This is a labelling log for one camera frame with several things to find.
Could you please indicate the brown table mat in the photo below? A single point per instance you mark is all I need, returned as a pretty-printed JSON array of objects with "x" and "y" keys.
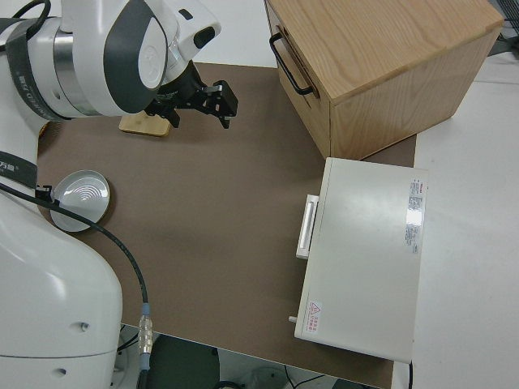
[{"x": 211, "y": 210}]

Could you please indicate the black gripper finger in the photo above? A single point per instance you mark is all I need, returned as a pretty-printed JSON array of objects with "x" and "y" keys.
[
  {"x": 227, "y": 101},
  {"x": 174, "y": 117}
]

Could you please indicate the large wooden box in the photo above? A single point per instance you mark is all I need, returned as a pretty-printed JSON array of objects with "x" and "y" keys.
[{"x": 385, "y": 73}]

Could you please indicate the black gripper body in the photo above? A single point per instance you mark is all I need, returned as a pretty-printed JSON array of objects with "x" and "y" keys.
[{"x": 184, "y": 95}]

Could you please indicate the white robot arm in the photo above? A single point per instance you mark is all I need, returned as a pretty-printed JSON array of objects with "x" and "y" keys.
[{"x": 48, "y": 283}]

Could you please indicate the white toaster oven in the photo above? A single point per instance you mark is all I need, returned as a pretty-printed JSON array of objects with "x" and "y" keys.
[{"x": 365, "y": 263}]

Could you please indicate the wooden mug rack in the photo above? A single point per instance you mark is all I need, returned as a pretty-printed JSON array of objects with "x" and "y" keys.
[{"x": 142, "y": 127}]

